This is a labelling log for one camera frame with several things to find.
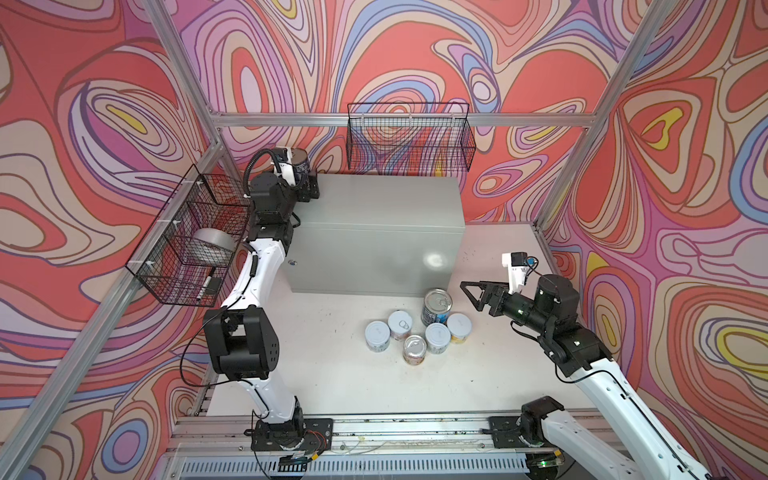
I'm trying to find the left black wire basket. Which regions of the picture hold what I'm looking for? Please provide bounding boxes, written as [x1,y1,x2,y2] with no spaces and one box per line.
[126,166,249,307]

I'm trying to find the small yellow can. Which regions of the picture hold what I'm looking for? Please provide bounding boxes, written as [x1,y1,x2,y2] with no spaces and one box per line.
[446,313,473,344]

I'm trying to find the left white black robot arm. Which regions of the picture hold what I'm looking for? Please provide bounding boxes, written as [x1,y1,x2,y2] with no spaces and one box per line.
[202,147,319,451]

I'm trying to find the tall light blue can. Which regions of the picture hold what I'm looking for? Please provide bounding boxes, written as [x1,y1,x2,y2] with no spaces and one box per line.
[421,288,453,326]

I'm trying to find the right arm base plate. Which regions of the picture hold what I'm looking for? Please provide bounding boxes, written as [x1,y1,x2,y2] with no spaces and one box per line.
[487,414,555,449]

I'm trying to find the grey metal cabinet box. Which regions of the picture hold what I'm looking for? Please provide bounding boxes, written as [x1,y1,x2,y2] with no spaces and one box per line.
[281,174,465,297]

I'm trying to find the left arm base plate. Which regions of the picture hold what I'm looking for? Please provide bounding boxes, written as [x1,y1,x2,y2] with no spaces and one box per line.
[250,418,333,453]

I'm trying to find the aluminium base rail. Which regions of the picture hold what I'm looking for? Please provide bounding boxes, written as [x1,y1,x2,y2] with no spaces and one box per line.
[161,410,661,480]

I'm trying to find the small pink can silver lid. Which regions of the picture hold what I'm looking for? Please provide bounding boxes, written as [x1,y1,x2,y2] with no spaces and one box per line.
[402,335,427,366]

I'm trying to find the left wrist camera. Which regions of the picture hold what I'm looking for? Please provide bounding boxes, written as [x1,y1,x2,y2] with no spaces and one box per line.
[272,148,297,187]

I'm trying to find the black wire basket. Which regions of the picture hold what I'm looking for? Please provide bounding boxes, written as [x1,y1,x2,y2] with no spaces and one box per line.
[126,166,249,307]
[346,100,476,177]

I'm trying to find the small white blue can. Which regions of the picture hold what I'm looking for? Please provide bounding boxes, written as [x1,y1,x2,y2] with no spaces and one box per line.
[424,322,452,355]

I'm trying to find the small white can pull tab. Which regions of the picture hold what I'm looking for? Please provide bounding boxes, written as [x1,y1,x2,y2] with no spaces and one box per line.
[387,310,413,341]

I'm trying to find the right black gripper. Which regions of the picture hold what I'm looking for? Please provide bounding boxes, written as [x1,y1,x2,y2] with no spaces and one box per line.
[460,279,552,334]

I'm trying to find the small white can left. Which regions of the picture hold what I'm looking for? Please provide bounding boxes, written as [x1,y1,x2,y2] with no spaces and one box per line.
[364,320,391,353]

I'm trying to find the back black wire basket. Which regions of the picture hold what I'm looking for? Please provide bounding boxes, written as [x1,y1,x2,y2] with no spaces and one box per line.
[346,100,476,177]

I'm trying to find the grey tape roll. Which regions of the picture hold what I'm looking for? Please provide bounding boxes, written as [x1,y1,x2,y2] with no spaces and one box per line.
[189,228,237,267]

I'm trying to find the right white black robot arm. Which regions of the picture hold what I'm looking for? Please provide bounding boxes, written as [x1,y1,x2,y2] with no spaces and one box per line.
[460,252,713,479]

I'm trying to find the tall dark blue can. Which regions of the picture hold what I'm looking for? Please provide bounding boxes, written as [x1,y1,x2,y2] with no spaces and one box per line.
[287,148,310,184]

